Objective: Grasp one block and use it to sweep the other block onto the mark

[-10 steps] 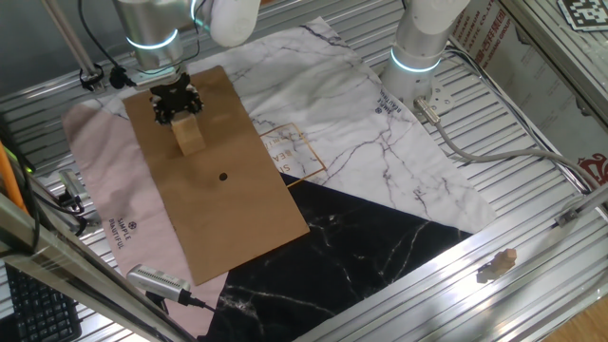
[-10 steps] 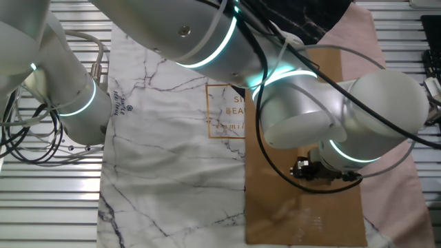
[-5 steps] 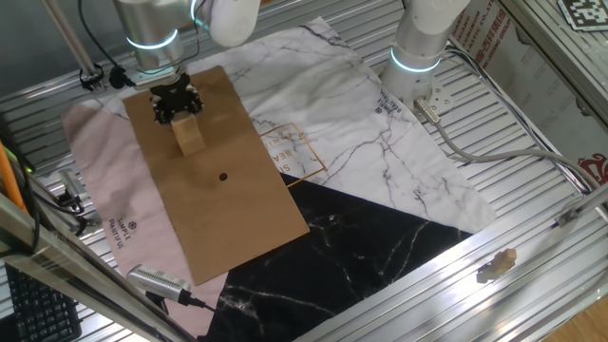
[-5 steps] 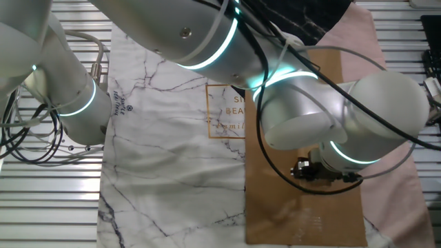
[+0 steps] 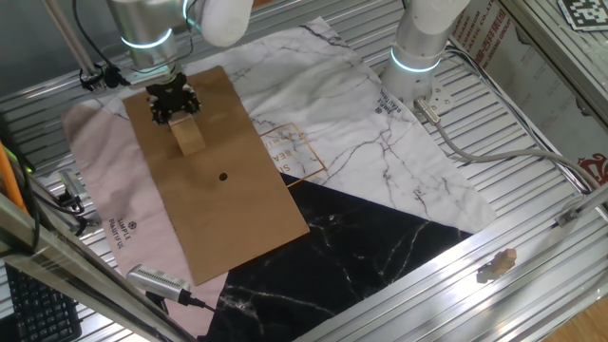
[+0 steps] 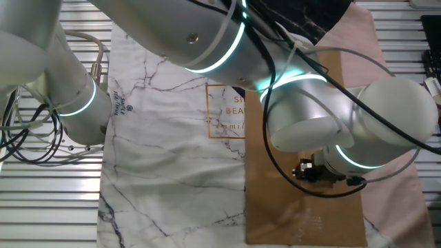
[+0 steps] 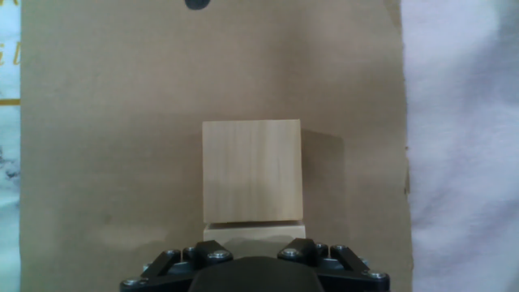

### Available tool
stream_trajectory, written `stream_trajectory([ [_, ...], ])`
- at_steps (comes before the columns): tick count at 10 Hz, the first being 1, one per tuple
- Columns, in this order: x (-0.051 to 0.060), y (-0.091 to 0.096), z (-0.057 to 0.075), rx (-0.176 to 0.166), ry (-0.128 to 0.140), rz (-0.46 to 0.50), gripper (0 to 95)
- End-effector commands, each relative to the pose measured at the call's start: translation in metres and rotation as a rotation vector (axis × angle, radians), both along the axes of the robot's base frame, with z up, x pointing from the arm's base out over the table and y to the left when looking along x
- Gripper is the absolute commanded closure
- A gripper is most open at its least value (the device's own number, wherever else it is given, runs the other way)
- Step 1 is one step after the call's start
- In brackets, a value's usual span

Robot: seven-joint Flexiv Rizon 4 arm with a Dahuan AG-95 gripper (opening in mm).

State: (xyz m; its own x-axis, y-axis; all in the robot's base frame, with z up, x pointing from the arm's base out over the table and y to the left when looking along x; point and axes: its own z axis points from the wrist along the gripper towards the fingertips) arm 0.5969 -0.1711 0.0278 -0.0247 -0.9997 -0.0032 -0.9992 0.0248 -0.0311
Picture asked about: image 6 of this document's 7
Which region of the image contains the grey cable with metal plug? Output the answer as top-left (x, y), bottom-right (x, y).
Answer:
top-left (63, 29), bottom-right (105, 86)

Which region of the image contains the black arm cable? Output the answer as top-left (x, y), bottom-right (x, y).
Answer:
top-left (192, 0), bottom-right (368, 199)

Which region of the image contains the marble pattern cloth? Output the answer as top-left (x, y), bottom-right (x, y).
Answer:
top-left (96, 0), bottom-right (437, 248)

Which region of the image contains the black cable bundle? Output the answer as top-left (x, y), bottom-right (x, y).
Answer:
top-left (0, 89), bottom-right (65, 165)

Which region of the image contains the brown cardboard sheet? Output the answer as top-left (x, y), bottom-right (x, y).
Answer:
top-left (244, 48), bottom-right (369, 248)

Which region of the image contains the white cable strap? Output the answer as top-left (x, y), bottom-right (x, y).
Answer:
top-left (185, 0), bottom-right (238, 68)

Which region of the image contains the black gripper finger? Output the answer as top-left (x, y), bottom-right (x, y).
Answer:
top-left (291, 157), bottom-right (314, 180)

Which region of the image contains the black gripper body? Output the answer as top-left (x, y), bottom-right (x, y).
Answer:
top-left (311, 164), bottom-right (346, 183)

